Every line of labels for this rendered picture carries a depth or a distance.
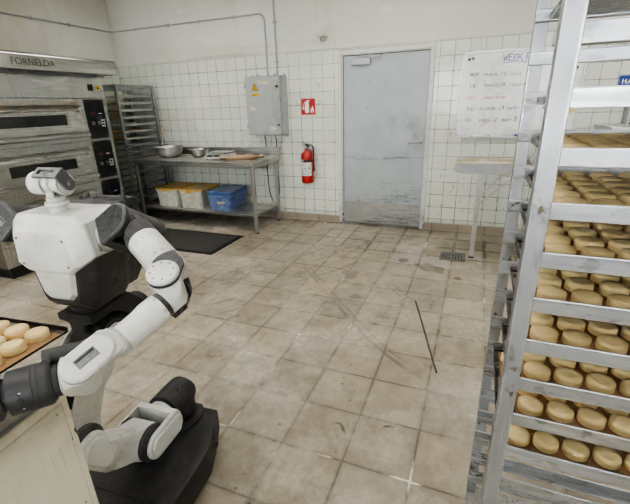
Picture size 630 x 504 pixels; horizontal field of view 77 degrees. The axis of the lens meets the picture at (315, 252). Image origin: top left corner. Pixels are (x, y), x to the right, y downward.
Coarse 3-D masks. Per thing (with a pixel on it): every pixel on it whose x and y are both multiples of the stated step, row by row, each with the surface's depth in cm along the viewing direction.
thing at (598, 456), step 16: (512, 432) 90; (528, 432) 90; (544, 432) 89; (528, 448) 88; (544, 448) 86; (560, 448) 88; (576, 448) 85; (592, 448) 87; (608, 448) 85; (592, 464) 84; (608, 464) 82; (624, 464) 83
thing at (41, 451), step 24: (48, 408) 97; (24, 432) 92; (48, 432) 98; (72, 432) 105; (0, 456) 87; (24, 456) 92; (48, 456) 98; (72, 456) 105; (0, 480) 87; (24, 480) 92; (48, 480) 98; (72, 480) 106
